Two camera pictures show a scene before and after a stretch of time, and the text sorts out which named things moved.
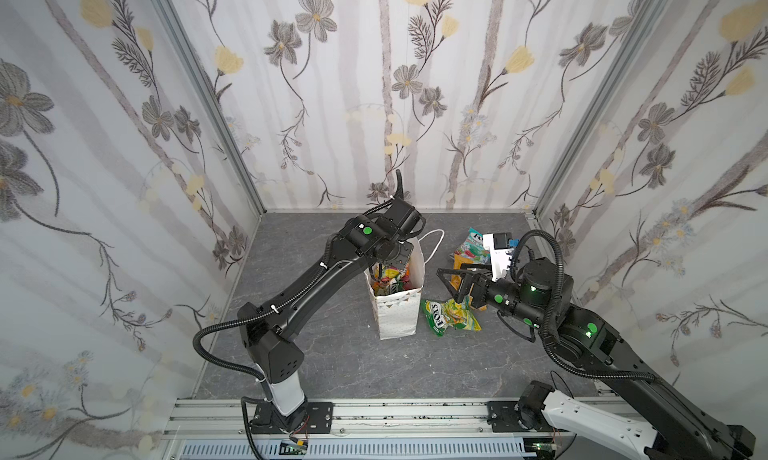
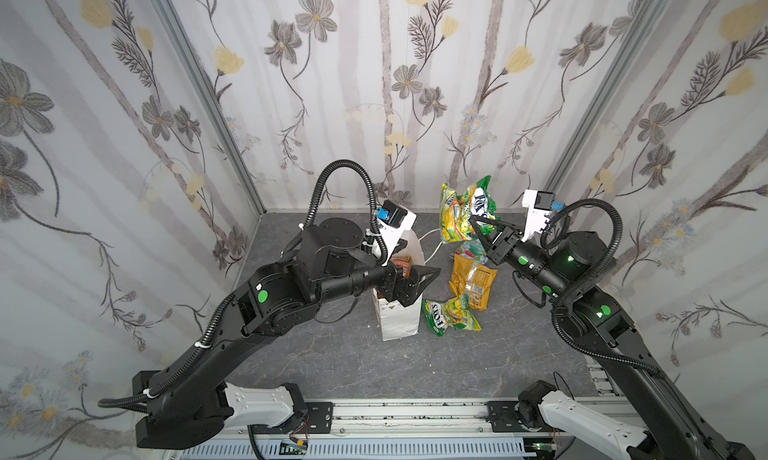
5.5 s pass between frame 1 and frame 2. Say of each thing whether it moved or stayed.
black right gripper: moved
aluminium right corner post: stayed
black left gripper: moved
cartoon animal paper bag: stayed
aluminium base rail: stayed
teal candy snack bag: stayed
